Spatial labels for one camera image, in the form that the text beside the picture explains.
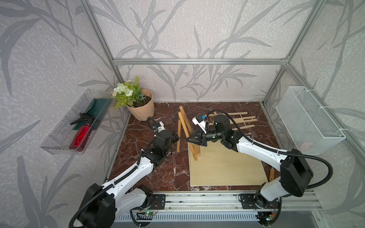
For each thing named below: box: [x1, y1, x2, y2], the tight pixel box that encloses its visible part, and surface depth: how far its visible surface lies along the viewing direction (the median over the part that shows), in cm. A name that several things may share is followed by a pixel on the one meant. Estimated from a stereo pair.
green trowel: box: [72, 97, 113, 131], surface depth 69 cm
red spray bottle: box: [68, 113, 96, 152], surface depth 61 cm
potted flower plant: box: [110, 76, 155, 122], surface depth 90 cm
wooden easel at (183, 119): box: [176, 105, 201, 162], surface depth 74 cm
